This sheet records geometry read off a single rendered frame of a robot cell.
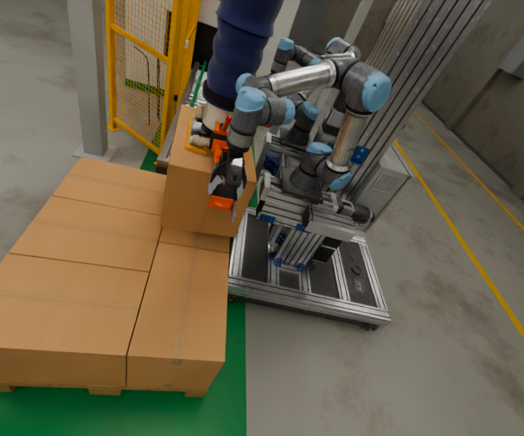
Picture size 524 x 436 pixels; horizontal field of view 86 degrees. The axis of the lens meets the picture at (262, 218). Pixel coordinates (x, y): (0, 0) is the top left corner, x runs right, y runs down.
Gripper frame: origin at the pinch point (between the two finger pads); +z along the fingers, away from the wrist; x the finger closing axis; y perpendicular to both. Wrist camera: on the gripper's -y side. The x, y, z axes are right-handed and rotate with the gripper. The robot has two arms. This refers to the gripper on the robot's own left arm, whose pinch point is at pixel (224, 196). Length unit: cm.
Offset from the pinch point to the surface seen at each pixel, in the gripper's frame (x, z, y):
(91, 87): 93, 55, 169
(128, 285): 31, 66, 3
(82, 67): 97, 42, 170
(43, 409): 60, 119, -34
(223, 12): 9, -41, 54
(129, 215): 39, 66, 47
